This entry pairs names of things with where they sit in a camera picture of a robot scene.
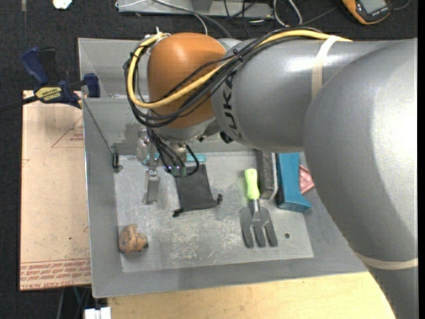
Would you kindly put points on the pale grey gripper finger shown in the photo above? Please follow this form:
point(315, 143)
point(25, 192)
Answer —
point(152, 188)
point(143, 146)

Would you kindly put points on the teal long flat thing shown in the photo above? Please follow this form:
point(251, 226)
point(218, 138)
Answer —
point(199, 158)

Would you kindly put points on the black cloth pouch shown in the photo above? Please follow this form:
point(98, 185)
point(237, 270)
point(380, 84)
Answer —
point(194, 191)

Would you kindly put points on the brown lumpy toy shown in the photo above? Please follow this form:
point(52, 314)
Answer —
point(131, 239)

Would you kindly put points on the grey metal bin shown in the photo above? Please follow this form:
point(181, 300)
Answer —
point(199, 238)

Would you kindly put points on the dark grey rough block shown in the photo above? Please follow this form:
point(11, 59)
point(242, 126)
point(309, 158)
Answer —
point(267, 174)

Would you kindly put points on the brown cardboard board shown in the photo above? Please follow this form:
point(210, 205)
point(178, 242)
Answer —
point(53, 194)

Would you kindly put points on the teal box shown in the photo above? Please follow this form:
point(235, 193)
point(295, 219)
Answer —
point(290, 184)

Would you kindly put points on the pink packet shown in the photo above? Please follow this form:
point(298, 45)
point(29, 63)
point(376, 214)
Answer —
point(305, 179)

